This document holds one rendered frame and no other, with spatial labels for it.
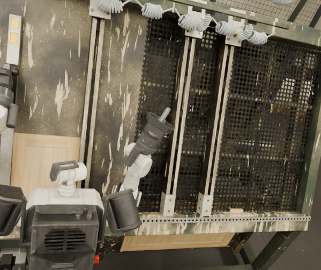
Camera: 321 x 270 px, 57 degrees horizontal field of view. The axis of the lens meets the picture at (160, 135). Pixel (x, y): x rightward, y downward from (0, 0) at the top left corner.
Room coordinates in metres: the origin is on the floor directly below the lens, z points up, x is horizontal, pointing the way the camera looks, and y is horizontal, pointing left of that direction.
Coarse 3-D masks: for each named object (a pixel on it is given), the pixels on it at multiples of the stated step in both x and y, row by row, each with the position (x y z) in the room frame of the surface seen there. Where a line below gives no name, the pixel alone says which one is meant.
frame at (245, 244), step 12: (108, 240) 1.21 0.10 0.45; (120, 240) 1.30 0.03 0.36; (240, 240) 1.64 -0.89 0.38; (276, 240) 1.57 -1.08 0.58; (288, 240) 1.54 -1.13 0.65; (96, 252) 1.18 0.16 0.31; (108, 252) 1.28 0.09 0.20; (240, 252) 1.74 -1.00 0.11; (252, 252) 1.72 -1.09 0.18; (264, 252) 1.58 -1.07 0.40; (276, 252) 1.53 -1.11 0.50; (252, 264) 1.59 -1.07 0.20; (264, 264) 1.52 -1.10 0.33
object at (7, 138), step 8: (16, 16) 1.28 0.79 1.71; (8, 32) 1.24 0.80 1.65; (16, 32) 1.25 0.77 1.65; (8, 40) 1.22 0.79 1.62; (8, 48) 1.21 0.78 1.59; (16, 48) 1.22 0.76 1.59; (8, 56) 1.19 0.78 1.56; (16, 56) 1.21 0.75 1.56; (16, 96) 1.14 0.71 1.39; (8, 112) 1.08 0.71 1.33; (8, 128) 1.04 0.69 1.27; (8, 136) 1.03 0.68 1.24; (8, 144) 1.01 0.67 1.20; (0, 152) 0.98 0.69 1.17; (8, 152) 0.99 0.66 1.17; (0, 160) 0.96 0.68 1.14; (8, 160) 0.98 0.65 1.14; (0, 168) 0.94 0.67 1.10; (8, 168) 0.96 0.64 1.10; (0, 176) 0.93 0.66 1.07; (8, 176) 0.94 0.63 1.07; (8, 184) 0.92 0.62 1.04
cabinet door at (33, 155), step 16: (16, 144) 1.04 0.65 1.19; (32, 144) 1.07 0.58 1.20; (48, 144) 1.10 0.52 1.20; (64, 144) 1.13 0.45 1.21; (16, 160) 1.00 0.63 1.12; (32, 160) 1.04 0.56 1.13; (48, 160) 1.07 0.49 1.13; (64, 160) 1.10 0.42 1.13; (16, 176) 0.97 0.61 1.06; (32, 176) 1.00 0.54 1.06; (48, 176) 1.03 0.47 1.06
